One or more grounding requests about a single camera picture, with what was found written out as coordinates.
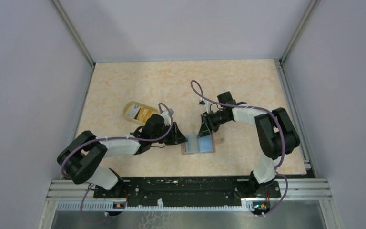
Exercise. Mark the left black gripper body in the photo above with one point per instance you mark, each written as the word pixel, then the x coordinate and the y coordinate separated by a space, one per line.
pixel 166 139

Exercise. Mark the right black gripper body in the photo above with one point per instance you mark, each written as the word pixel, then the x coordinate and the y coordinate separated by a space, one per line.
pixel 218 119

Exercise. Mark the brown leather card holder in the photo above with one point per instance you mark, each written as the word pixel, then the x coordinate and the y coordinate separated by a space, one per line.
pixel 201 145

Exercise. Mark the beige oval card tray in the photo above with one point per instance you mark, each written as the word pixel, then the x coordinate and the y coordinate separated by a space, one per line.
pixel 128 106

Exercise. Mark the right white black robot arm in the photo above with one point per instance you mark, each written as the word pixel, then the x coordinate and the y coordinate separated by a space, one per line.
pixel 276 133

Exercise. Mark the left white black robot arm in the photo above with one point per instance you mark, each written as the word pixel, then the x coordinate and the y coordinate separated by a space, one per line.
pixel 81 159

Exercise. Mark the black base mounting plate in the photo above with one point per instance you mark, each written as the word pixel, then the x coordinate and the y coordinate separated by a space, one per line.
pixel 188 200

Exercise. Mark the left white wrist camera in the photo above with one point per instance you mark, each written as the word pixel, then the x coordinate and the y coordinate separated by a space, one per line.
pixel 167 114

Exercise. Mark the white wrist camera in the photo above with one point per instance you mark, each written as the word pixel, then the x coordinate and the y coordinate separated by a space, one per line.
pixel 167 114
pixel 206 104

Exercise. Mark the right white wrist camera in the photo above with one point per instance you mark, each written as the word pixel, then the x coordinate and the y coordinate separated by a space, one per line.
pixel 206 104

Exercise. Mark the white slotted cable duct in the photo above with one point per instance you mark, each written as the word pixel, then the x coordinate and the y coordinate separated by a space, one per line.
pixel 110 207

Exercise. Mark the aluminium frame rail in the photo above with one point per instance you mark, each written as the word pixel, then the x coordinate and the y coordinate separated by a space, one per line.
pixel 296 189

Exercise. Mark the left aluminium corner post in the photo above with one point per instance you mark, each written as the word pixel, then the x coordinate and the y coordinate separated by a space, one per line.
pixel 72 31

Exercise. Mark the aluminium corner post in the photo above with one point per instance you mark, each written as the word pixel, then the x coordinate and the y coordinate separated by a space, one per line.
pixel 72 31
pixel 313 4

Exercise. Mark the right aluminium corner post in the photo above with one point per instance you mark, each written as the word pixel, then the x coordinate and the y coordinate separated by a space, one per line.
pixel 313 4

